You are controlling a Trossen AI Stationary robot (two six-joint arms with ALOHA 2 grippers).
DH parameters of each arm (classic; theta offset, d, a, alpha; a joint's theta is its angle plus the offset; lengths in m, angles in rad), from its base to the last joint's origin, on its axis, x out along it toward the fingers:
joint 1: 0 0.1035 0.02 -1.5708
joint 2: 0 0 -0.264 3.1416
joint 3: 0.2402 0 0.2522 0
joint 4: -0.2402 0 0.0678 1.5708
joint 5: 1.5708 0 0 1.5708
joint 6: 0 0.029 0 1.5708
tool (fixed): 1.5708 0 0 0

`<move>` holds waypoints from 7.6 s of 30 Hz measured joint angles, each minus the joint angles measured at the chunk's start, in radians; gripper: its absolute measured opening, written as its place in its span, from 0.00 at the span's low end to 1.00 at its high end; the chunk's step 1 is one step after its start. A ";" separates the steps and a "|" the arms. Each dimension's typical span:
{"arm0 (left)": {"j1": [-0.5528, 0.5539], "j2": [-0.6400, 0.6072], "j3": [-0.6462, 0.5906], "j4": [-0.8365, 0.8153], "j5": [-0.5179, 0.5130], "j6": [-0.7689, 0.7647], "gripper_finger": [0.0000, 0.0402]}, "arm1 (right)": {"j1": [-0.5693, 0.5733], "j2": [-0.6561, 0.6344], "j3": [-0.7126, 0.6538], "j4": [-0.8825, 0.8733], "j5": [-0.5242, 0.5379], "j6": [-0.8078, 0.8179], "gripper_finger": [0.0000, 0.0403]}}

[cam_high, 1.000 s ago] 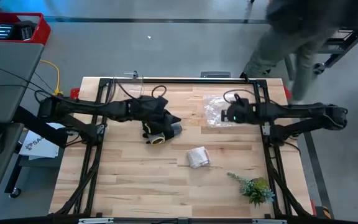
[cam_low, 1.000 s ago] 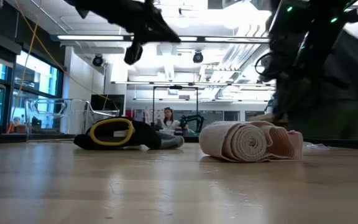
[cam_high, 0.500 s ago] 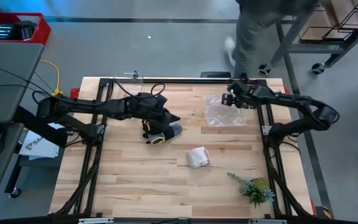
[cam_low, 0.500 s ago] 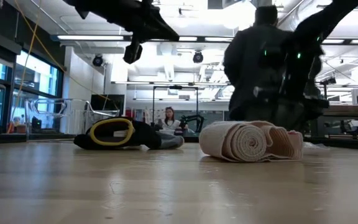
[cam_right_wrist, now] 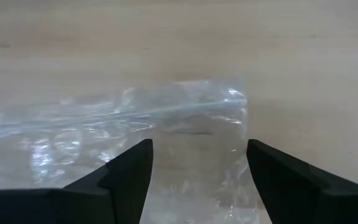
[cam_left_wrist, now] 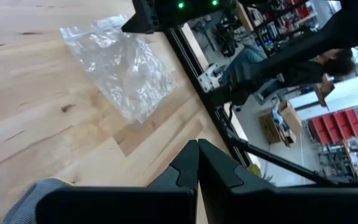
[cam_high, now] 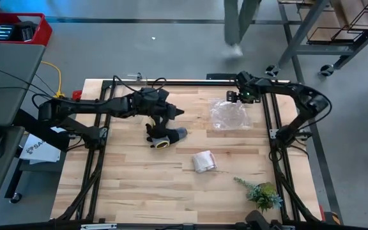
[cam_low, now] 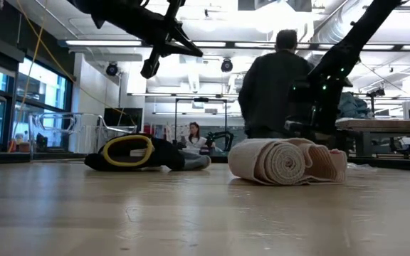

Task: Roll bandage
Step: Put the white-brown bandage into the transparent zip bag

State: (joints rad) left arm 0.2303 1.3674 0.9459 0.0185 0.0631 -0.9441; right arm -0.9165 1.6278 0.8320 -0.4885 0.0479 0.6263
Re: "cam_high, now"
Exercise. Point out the black yellow striped block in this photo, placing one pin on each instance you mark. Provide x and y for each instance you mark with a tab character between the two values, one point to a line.
332	218

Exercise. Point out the black desk support beam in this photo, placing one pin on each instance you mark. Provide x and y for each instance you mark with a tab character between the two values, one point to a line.
34	126

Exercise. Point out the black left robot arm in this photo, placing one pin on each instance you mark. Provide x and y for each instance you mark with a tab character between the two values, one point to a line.
85	105

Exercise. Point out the small artificial green plant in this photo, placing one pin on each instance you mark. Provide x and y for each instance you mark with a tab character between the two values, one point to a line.
264	195

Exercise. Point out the clear plastic tray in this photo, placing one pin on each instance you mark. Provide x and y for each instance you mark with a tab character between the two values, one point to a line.
123	87

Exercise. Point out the red clamp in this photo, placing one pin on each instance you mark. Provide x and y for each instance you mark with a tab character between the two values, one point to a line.
77	95

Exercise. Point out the clear plastic bag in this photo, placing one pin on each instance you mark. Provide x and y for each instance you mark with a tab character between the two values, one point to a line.
228	115

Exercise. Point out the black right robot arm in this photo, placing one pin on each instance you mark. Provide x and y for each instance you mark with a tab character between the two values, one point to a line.
311	102

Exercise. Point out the black box device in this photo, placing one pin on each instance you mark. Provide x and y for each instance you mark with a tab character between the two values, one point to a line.
26	32

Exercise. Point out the grey metal wood-top workbench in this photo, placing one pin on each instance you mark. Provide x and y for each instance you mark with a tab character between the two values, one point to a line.
303	30

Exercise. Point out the grey desk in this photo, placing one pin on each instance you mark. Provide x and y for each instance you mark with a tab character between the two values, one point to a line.
8	70

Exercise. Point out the white printed paper sheet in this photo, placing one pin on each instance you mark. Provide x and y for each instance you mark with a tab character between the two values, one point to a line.
40	150

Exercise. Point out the silver metal clamp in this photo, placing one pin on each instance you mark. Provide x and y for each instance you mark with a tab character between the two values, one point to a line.
136	76

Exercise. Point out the black work glove grey cuff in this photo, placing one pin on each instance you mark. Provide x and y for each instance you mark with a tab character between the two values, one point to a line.
163	132
161	141

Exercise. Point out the black device silver slats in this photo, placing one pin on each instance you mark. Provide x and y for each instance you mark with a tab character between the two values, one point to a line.
2	32

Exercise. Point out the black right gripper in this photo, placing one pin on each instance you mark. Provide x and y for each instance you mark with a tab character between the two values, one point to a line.
249	87

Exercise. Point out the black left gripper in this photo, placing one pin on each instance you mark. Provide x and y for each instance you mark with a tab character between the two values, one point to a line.
152	103

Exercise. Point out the white elastic bandage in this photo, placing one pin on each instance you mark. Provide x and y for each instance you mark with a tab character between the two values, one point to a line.
203	161

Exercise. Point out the black caster wheel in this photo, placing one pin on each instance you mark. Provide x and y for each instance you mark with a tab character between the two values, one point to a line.
327	70
15	198
271	71

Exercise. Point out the silver frame bracket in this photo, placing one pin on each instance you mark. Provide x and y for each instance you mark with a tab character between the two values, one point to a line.
289	227
97	226

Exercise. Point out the person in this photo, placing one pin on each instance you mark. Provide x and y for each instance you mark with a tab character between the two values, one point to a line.
235	25

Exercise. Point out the red plastic crate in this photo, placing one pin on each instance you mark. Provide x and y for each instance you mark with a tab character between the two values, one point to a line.
45	32

